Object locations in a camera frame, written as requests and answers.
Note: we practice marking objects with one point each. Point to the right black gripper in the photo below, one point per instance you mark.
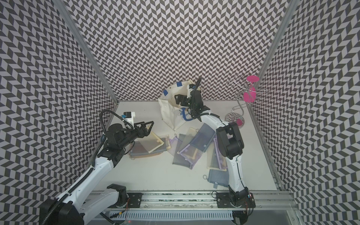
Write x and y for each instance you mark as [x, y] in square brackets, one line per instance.
[180, 96]

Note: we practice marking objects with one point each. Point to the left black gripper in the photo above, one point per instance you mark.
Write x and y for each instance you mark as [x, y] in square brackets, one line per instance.
[145, 133]

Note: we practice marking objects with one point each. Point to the white canvas bag blue handles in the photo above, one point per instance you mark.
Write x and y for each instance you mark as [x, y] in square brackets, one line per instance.
[170, 111]

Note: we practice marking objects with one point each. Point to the grey blue mesh pouch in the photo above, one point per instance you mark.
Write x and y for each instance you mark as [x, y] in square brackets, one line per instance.
[203, 138]

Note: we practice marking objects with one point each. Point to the purple mesh pencil pouch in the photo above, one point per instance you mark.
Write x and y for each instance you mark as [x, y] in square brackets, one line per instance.
[191, 153]

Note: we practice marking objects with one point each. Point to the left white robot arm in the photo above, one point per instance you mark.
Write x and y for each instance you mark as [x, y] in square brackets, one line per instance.
[71, 207]

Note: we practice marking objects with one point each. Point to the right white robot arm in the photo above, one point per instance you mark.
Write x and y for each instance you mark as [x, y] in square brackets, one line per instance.
[229, 142]

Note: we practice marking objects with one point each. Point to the grey pouch under yellow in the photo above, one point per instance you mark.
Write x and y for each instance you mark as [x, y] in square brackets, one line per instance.
[139, 151]

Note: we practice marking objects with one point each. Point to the pale purple small pouch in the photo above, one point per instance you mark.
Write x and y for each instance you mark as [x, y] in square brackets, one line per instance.
[171, 149]

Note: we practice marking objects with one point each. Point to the right purple mesh pouch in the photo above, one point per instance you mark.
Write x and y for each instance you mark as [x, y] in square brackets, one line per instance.
[220, 159]

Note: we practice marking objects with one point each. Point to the small grey blue pouch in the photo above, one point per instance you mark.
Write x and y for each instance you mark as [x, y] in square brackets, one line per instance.
[217, 178]

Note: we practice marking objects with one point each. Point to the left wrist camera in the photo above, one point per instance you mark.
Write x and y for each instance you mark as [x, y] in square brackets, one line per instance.
[129, 116]

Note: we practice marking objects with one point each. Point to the chrome wire stand pink discs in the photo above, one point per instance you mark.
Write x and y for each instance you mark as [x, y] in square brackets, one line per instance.
[247, 95]

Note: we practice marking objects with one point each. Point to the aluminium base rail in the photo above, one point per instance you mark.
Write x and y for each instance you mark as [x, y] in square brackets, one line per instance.
[188, 206]

